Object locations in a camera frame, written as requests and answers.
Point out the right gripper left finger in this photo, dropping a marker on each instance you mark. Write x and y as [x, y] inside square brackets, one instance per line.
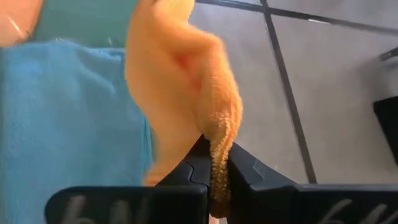
[140, 205]

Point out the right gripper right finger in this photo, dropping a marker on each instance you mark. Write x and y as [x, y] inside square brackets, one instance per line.
[280, 205]

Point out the blue microfiber towel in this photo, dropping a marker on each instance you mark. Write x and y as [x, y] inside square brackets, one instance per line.
[62, 124]

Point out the large black box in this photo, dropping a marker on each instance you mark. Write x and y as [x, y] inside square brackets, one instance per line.
[388, 130]

